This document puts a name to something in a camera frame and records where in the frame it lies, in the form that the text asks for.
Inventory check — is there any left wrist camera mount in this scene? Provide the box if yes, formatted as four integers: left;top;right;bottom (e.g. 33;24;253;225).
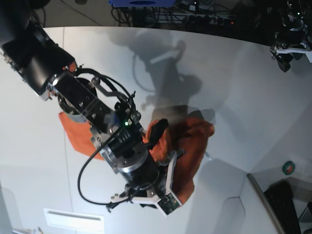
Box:
270;43;312;73

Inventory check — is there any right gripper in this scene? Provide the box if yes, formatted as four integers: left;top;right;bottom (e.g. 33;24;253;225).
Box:
121;119;169;195

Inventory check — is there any green tape roll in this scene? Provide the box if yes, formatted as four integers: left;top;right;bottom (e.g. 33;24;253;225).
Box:
282;161;295;176

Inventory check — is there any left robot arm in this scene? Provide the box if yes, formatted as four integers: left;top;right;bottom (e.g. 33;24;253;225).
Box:
276;0;312;49

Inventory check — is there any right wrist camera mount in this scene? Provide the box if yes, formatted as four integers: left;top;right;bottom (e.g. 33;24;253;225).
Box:
106;149;184;216

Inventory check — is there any black keyboard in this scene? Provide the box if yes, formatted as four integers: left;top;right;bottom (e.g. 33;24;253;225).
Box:
264;180;301;234

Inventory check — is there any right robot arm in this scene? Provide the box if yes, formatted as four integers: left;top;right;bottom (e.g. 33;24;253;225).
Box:
0;0;163;194

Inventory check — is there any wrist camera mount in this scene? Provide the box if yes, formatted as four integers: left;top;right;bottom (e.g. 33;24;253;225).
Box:
106;149;184;216
270;43;312;73

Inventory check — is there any blue box with oval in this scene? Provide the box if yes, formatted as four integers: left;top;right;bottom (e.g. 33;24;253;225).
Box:
109;0;176;7

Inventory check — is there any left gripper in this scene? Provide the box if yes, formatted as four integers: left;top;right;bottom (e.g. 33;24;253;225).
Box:
275;30;305;49

